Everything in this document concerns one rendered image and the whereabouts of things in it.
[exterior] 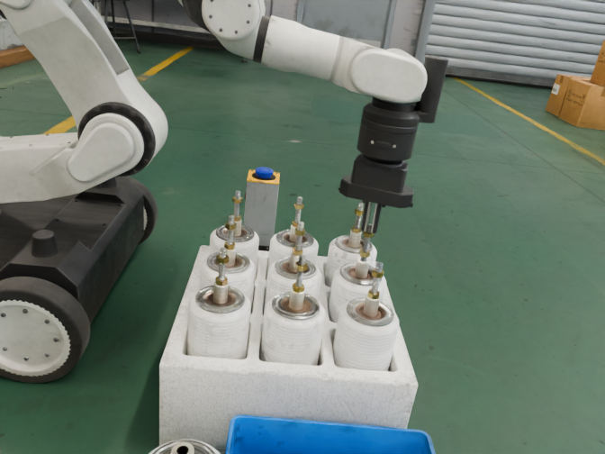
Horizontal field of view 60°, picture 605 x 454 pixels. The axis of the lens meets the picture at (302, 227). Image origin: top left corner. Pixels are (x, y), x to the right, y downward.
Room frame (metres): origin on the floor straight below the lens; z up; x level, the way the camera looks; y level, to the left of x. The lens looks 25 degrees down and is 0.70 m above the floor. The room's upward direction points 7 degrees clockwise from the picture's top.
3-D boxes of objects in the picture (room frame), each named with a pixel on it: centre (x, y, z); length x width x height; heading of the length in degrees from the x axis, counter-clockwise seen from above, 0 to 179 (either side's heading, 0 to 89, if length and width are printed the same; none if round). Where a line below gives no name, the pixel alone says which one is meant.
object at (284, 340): (0.69, -0.01, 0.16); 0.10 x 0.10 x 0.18
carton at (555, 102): (4.38, -2.05, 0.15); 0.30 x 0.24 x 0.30; 93
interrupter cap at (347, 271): (0.82, -0.11, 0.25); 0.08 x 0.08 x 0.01
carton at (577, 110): (4.06, -2.02, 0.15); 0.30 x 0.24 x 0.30; 3
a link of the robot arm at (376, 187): (0.82, -0.12, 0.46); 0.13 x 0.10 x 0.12; 77
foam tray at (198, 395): (0.81, 0.00, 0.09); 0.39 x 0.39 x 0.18; 4
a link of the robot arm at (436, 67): (0.83, -0.13, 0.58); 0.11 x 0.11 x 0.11; 3
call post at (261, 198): (1.09, 0.10, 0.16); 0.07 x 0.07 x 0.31; 4
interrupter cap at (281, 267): (0.81, 0.00, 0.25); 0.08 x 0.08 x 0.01
